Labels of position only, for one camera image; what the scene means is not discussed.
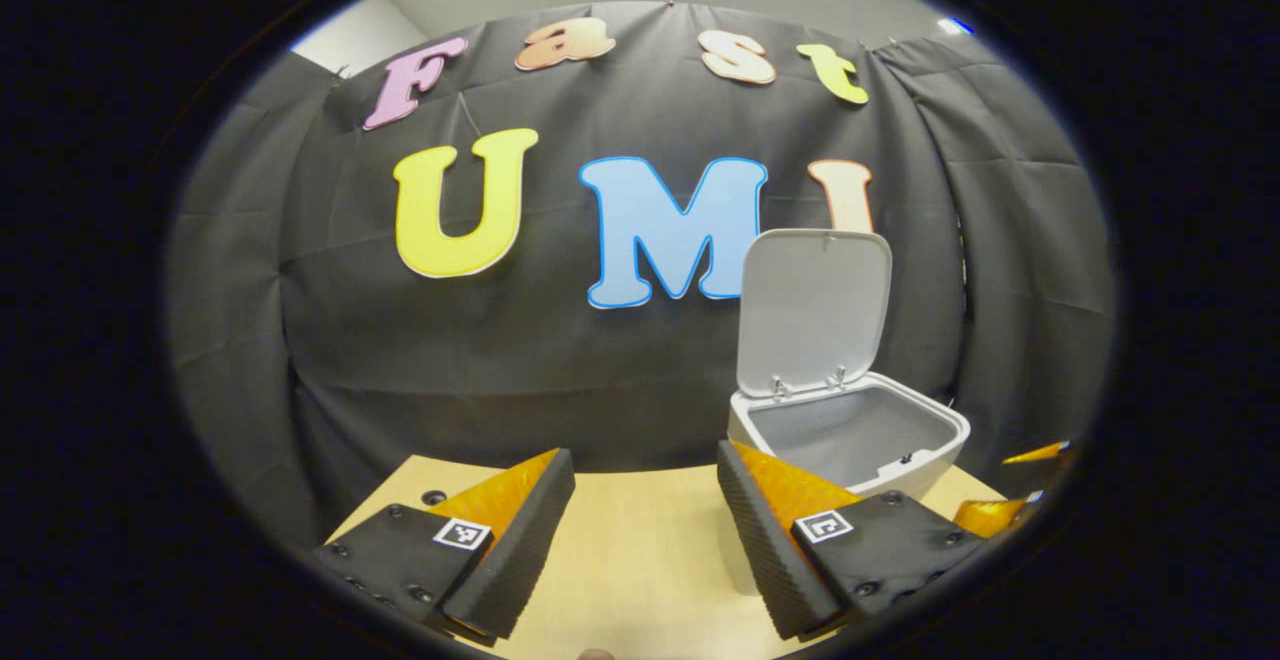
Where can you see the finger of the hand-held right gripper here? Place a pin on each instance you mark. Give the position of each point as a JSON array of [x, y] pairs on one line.
[[990, 518], [1040, 454]]

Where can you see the black backdrop cloth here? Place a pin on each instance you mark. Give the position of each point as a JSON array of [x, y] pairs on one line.
[[400, 360]]

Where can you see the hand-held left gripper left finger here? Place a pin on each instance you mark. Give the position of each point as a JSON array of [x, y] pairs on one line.
[[520, 550]]

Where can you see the ceiling light panel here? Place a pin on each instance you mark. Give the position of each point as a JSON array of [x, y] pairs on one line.
[[956, 25]]

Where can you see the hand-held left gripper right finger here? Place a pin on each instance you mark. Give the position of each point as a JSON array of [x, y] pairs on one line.
[[765, 560]]

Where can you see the white desktop garbage bin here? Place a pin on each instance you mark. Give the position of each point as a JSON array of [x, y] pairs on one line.
[[810, 310]]

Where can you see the wooden desktop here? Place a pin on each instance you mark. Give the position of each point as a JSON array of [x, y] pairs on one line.
[[640, 560]]

